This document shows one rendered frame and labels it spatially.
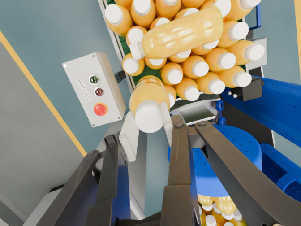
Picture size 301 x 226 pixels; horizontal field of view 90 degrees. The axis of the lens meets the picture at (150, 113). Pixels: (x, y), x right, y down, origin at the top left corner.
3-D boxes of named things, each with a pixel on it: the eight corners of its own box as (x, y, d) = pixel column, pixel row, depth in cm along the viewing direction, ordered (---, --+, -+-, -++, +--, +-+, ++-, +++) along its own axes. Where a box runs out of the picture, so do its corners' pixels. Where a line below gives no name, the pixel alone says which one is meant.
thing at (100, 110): (97, 116, 46) (96, 117, 45) (92, 105, 44) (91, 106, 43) (108, 113, 45) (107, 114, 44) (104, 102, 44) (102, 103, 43)
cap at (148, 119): (133, 124, 22) (131, 129, 20) (139, 98, 20) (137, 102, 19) (159, 130, 22) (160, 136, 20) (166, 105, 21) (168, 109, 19)
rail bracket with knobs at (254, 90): (224, 96, 64) (237, 103, 55) (222, 80, 62) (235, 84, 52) (248, 89, 63) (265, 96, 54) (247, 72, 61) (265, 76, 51)
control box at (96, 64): (101, 115, 56) (92, 128, 47) (77, 62, 50) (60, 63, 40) (126, 108, 55) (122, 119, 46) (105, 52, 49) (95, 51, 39)
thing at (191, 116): (181, 115, 64) (187, 129, 53) (179, 110, 63) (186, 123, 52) (204, 109, 63) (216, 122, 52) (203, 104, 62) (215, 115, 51)
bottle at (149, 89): (133, 98, 39) (120, 132, 22) (139, 71, 37) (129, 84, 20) (160, 105, 40) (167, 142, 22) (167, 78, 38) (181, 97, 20)
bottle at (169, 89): (166, 76, 61) (173, 84, 44) (174, 90, 63) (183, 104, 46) (151, 84, 62) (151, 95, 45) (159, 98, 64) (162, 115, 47)
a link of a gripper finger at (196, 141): (175, 140, 12) (213, 130, 12) (169, 115, 17) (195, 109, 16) (180, 154, 13) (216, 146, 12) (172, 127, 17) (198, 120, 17)
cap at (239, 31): (247, 25, 38) (251, 23, 37) (240, 41, 40) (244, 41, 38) (232, 21, 38) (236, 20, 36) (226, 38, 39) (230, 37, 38)
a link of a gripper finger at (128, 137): (135, 161, 15) (128, 162, 15) (139, 129, 21) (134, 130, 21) (125, 135, 14) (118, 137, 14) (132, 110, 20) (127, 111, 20)
